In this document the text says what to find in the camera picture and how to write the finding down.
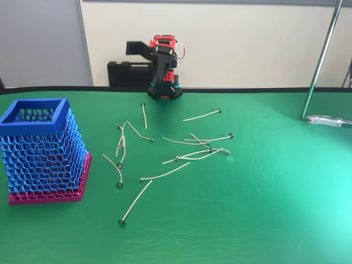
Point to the black plastic tool case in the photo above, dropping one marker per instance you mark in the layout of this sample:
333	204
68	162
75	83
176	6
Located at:
121	74

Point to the stick at top right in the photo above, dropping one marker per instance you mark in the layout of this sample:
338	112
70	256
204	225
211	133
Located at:
219	110

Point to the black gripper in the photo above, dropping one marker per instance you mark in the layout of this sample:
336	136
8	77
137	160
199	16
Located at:
162	62

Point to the black blue clamp knob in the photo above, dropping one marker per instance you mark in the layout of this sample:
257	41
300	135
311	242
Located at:
154	84
176	82

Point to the cream candle wick metal base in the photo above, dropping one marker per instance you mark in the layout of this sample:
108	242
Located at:
210	150
177	157
143	104
119	165
229	152
151	139
120	147
121	222
141	180
209	143
231	135
119	185
118	126

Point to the blue and magenta lattice basket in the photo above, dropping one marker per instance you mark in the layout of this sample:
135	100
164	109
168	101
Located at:
33	129

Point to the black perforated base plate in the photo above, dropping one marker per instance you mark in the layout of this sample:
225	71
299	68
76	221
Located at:
154	93

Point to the green cloth with black rim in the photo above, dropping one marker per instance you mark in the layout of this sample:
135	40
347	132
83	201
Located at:
247	206

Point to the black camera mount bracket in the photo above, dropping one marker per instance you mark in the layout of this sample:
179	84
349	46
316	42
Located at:
134	48

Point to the chrome metal stand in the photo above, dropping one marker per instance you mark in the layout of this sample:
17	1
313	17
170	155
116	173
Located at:
320	60

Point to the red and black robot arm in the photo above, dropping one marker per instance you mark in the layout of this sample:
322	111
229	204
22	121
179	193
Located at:
168	75

